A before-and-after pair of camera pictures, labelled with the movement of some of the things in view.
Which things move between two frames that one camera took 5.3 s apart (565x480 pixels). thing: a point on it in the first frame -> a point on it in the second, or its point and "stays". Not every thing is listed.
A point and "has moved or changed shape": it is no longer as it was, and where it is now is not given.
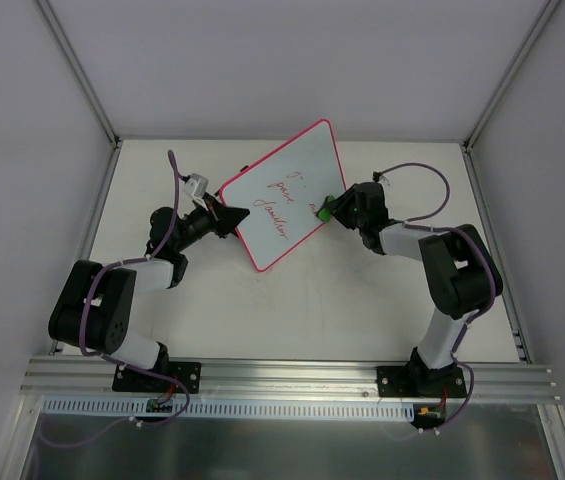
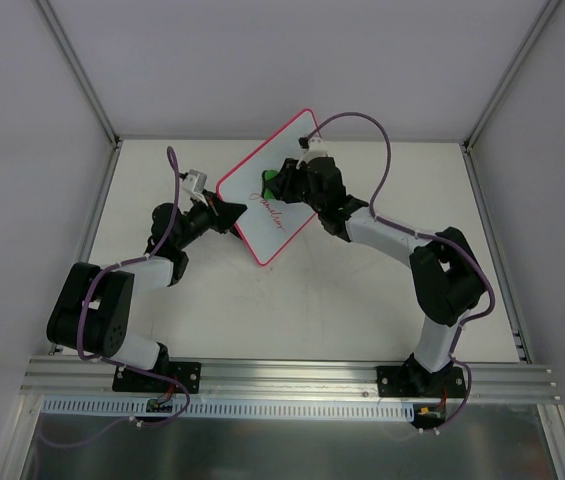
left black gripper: (216, 216) stays
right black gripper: (348, 207) -> (287, 181)
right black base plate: (417, 382) stays
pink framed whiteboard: (283, 193) has moved or changed shape
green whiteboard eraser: (324, 213) has moved or changed shape
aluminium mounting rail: (240, 381) stays
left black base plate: (187, 373) stays
